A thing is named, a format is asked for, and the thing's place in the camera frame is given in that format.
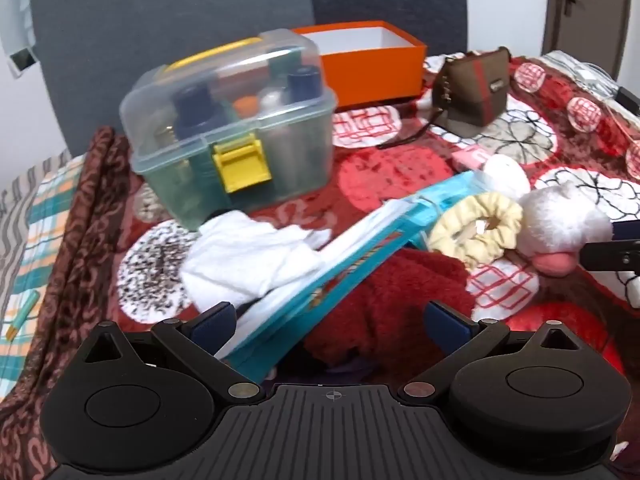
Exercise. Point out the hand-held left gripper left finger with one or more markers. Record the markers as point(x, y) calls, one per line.
point(214, 321)

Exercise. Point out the grey striped cloth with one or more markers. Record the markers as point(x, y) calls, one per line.
point(15, 220)

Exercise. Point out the orange box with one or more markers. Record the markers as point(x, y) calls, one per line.
point(370, 75)

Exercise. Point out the white cloth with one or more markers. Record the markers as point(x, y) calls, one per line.
point(235, 255)

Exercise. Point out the cream scrunchie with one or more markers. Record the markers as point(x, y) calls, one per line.
point(450, 230)

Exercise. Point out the white plush toy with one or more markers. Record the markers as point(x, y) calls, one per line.
point(560, 220)

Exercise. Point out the red fuzzy cloth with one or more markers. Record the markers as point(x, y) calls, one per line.
point(400, 300)

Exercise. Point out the green orange tube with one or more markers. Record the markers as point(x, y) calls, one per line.
point(24, 314)

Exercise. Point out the white soft ball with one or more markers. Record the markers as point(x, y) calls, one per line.
point(505, 175)

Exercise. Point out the blue plastic packet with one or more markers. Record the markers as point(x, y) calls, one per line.
point(350, 265)

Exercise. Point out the brown door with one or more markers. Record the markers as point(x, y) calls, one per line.
point(600, 10)

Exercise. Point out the brown handbag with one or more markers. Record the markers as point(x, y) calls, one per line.
point(465, 95)

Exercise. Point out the clear plastic storage box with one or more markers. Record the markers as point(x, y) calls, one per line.
point(225, 110)

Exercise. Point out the small white wall fixture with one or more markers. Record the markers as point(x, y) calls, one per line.
point(22, 60)

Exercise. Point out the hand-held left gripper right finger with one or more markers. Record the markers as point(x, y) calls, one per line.
point(446, 322)

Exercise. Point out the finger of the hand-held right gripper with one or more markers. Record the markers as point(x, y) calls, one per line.
point(610, 256)

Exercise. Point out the white slatted panel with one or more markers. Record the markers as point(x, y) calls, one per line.
point(17, 15)

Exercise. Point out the black box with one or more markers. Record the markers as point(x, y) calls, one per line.
point(629, 99)

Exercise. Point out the plaid bed sheet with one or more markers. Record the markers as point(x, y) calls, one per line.
point(45, 240)

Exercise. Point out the pink tissue pack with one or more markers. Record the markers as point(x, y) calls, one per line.
point(470, 158)

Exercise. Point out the striped bed sheet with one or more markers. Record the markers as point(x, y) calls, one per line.
point(565, 62)

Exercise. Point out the brown patterned blanket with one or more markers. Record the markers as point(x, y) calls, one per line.
point(95, 240)

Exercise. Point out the grey padded headboard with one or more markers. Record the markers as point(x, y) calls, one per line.
point(150, 10)

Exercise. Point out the dark blue bottle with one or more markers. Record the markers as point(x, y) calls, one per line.
point(303, 85)
point(194, 110)

